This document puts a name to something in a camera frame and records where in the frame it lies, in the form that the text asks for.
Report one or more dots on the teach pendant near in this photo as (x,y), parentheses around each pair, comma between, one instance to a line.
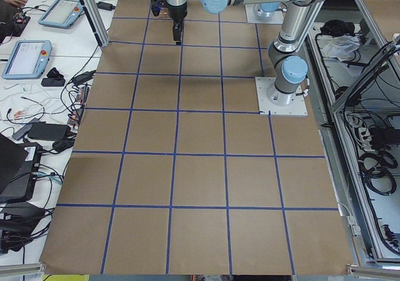
(28,60)

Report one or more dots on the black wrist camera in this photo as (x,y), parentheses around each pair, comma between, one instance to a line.
(157,6)

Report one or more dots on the teach pendant far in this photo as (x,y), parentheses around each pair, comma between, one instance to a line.
(61,14)

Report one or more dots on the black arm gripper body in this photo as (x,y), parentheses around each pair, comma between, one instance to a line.
(177,12)

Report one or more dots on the black power adapter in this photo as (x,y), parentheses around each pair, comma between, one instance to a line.
(42,131)

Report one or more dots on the aluminium frame post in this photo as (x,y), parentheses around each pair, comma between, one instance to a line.
(95,22)

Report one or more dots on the teach pendant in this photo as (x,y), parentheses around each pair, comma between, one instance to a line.
(61,14)
(28,60)

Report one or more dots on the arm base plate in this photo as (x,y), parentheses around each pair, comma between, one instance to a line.
(271,102)
(265,13)

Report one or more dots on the black laptop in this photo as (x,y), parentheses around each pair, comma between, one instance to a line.
(19,163)

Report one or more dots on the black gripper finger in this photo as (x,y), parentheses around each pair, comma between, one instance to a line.
(178,31)

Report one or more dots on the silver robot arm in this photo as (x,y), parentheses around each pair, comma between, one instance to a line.
(294,17)

